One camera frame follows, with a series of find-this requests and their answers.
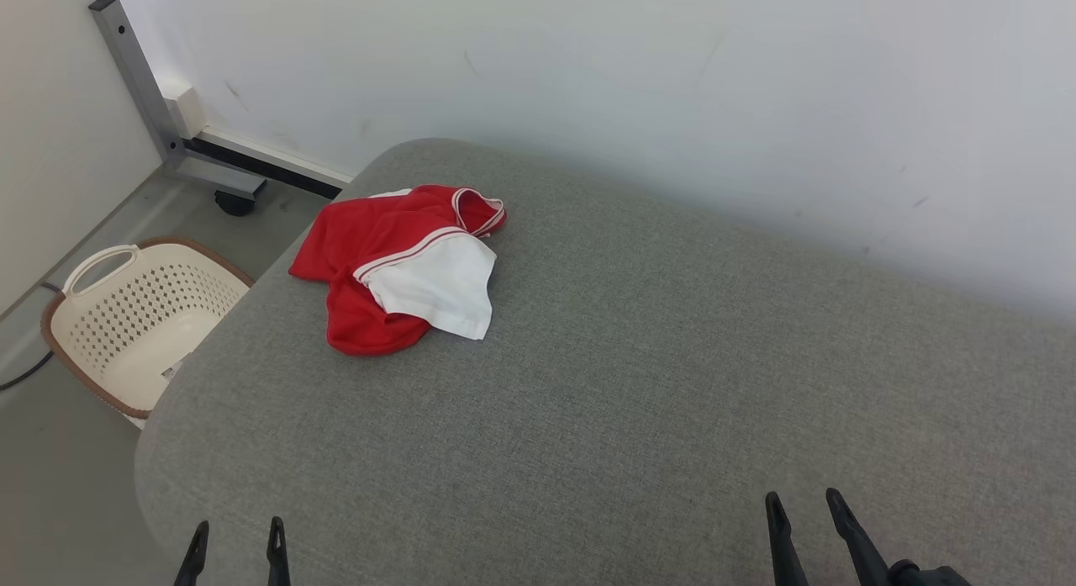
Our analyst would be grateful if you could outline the red jersey with white sleeves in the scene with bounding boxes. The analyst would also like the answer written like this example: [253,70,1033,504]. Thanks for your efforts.
[288,184,509,357]

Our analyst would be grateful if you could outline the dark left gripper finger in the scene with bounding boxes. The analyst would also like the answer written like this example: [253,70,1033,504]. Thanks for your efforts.
[173,520,210,586]
[266,516,292,586]

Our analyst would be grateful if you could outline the black cable on floor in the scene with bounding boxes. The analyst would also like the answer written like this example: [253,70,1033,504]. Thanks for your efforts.
[0,281,66,393]

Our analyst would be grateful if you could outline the grey metal frame with caster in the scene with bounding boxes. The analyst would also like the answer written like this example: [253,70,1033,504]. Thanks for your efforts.
[87,0,354,218]

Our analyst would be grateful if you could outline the cream laundry basket brown rim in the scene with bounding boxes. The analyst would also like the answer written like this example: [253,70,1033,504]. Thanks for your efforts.
[41,235,256,421]

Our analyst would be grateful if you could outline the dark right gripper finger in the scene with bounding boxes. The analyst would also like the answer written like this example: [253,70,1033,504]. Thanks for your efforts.
[825,488,893,586]
[764,491,810,586]

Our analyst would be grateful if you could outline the white plastic wall block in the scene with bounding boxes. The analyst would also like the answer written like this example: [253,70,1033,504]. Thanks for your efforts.
[161,82,208,143]

